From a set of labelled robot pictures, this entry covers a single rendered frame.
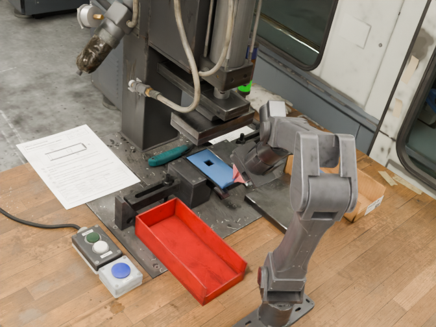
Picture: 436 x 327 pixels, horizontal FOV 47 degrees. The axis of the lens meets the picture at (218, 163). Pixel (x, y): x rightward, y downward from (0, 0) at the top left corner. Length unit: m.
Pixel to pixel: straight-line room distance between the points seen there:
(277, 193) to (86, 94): 2.26
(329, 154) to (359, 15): 0.89
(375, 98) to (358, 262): 0.60
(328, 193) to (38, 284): 0.64
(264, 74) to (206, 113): 0.82
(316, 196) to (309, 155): 0.06
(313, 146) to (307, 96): 1.04
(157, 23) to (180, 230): 0.49
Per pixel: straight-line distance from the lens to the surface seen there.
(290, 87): 1.89
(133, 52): 1.34
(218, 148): 1.36
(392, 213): 1.46
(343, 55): 1.74
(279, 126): 0.98
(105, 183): 1.35
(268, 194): 1.35
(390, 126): 1.62
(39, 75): 3.65
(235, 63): 1.12
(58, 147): 1.47
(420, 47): 1.52
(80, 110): 3.27
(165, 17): 1.20
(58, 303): 1.11
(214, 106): 1.17
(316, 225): 0.85
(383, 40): 1.64
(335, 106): 1.75
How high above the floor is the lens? 1.79
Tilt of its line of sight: 38 degrees down
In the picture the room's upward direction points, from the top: 10 degrees clockwise
